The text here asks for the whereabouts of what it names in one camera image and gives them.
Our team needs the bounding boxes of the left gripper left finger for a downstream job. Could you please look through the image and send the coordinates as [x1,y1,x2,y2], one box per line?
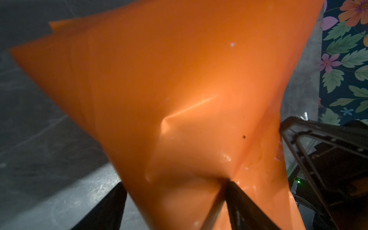
[72,183,127,230]

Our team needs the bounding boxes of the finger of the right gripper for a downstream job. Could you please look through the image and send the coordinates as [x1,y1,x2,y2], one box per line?
[279,117,368,230]

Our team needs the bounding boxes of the yellow wrapping paper sheet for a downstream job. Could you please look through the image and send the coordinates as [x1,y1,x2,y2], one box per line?
[11,1,324,230]

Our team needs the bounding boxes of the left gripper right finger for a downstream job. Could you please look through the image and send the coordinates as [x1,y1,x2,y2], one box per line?
[224,181,279,230]

